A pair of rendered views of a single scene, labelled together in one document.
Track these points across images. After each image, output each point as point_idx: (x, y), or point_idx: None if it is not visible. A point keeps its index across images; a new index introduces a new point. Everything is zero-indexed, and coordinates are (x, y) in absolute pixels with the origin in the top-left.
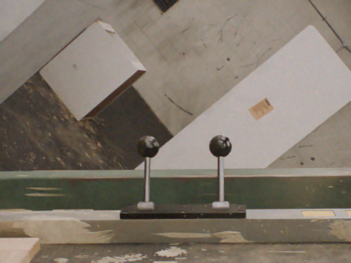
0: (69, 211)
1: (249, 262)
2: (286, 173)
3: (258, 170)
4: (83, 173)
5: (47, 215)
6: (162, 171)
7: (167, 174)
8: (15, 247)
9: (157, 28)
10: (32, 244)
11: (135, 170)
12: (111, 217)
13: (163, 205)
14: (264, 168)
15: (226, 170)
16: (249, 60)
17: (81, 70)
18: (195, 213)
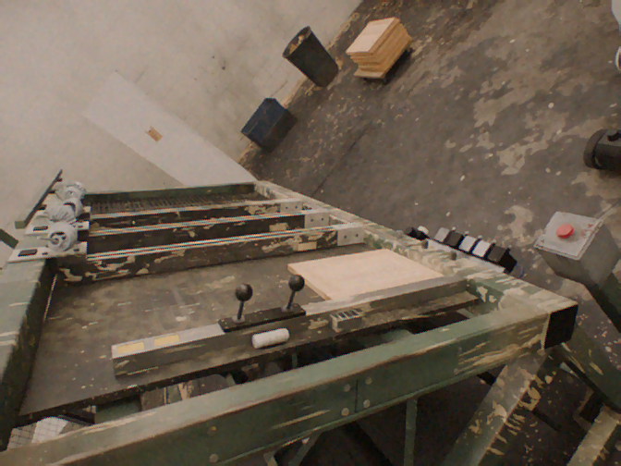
0: (337, 306)
1: (209, 323)
2: (206, 398)
3: (242, 397)
4: (405, 345)
5: (345, 301)
6: (343, 368)
7: (330, 362)
8: (334, 293)
9: None
10: (330, 297)
11: (370, 363)
12: (304, 307)
13: (280, 315)
14: (237, 405)
15: (279, 389)
16: None
17: None
18: (251, 312)
